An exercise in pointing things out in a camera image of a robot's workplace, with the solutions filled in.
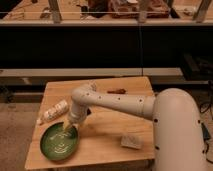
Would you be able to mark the beige sponge block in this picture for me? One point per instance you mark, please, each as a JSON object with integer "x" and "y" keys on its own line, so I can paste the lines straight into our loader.
{"x": 131, "y": 141}

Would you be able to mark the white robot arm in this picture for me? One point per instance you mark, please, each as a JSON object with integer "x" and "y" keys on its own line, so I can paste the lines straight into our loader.
{"x": 177, "y": 128}

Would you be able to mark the white labelled tube bottle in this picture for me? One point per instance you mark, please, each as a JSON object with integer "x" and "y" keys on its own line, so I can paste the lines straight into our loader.
{"x": 54, "y": 112}

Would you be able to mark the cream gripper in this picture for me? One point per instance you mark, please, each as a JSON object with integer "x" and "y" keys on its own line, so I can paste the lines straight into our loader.
{"x": 67, "y": 125}

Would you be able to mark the wooden table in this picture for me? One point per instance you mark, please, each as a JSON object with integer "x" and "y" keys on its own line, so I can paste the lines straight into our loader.
{"x": 101, "y": 133}

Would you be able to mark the green ceramic bowl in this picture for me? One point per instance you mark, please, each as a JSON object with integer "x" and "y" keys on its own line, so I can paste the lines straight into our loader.
{"x": 57, "y": 144}

